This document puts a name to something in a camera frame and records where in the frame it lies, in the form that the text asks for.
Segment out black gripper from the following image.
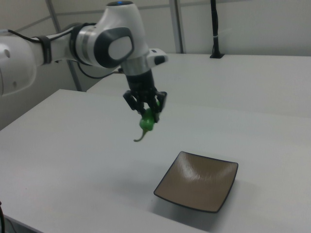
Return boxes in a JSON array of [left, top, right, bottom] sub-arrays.
[[122, 69, 169, 123]]

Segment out green chili pepper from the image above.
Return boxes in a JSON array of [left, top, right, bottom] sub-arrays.
[[133, 101, 161, 143]]

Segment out brown square ceramic plate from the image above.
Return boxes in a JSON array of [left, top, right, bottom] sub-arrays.
[[153, 150, 239, 214]]

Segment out white adjacent table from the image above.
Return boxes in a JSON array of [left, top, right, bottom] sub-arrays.
[[86, 52, 311, 115]]

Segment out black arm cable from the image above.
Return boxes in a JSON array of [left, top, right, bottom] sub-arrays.
[[0, 23, 123, 80]]

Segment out black camera pole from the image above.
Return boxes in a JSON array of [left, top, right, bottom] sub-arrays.
[[209, 0, 225, 59]]

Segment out black velcro strap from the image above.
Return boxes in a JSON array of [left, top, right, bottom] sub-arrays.
[[32, 35, 54, 66]]

